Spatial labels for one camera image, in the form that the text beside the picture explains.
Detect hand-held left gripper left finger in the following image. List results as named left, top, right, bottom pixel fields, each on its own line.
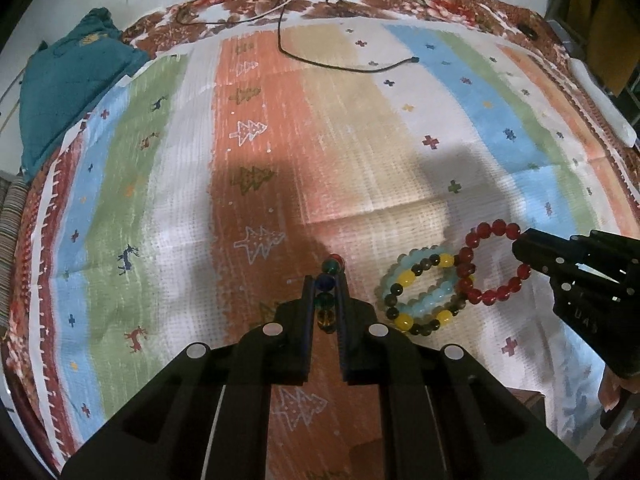
left=60, top=275, right=315, bottom=480

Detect light blue bead bracelet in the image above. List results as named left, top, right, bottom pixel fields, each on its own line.
left=376, top=246, right=462, bottom=319

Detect grey striped cloth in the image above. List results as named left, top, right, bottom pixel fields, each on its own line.
left=0, top=172, right=32, bottom=331

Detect yellow and dark bead bracelet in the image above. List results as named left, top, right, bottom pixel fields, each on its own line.
left=384, top=253, right=462, bottom=337

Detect black cable with plug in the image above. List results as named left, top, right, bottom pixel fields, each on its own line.
left=277, top=0, right=420, bottom=73

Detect red bead bracelet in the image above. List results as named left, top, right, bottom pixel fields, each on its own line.
left=454, top=220, right=533, bottom=307

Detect teal pillow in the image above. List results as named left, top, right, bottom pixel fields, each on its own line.
left=19, top=7, right=151, bottom=185

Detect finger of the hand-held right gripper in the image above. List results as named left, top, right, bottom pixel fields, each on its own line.
left=511, top=227, right=586, bottom=278
left=579, top=229, right=640, bottom=283

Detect multicolour glass bead bracelet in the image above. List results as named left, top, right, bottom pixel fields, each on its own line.
left=315, top=254, right=347, bottom=334

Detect yellow hanging cloth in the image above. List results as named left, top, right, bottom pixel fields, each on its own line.
left=570, top=0, right=640, bottom=97

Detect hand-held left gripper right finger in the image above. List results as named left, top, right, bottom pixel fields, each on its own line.
left=336, top=271, right=590, bottom=480

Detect striped printed mat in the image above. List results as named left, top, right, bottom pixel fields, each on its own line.
left=0, top=19, right=640, bottom=480

